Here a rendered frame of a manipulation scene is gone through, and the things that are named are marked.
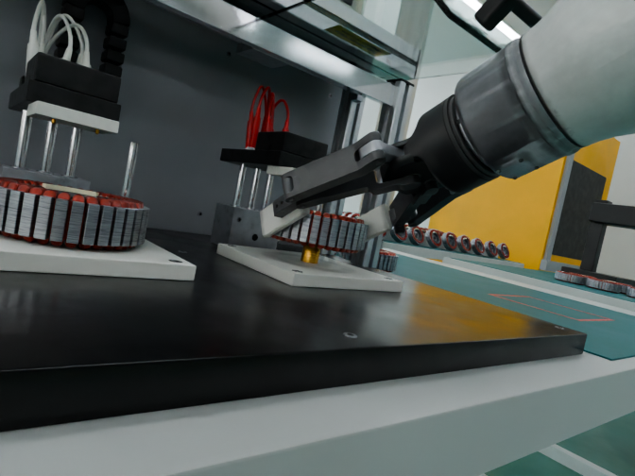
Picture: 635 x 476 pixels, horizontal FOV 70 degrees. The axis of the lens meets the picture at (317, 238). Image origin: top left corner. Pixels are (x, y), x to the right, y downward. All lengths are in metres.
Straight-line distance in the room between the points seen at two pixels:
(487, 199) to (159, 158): 3.66
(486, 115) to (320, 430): 0.23
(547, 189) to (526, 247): 0.48
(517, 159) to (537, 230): 3.58
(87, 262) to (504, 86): 0.29
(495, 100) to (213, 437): 0.27
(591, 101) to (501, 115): 0.05
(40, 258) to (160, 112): 0.39
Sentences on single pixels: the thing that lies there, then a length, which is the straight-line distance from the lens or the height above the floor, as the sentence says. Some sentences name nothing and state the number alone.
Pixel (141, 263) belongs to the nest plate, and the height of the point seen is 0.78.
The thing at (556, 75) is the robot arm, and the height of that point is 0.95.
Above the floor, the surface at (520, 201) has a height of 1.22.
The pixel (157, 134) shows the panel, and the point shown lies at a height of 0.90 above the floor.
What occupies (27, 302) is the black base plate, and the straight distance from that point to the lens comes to 0.26.
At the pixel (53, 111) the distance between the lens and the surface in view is 0.42.
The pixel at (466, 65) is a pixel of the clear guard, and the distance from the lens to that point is 0.66.
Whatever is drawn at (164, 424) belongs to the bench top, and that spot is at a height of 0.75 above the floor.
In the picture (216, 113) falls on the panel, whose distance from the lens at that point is 0.71.
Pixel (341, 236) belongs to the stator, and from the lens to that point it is 0.45.
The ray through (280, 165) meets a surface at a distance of 0.52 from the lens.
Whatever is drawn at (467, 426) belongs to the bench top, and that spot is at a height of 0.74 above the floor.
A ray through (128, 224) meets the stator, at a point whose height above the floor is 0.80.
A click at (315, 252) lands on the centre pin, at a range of 0.50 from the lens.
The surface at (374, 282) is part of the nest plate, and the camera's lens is 0.47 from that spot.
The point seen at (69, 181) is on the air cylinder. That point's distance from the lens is 0.52.
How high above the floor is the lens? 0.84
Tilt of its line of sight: 4 degrees down
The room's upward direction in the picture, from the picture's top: 11 degrees clockwise
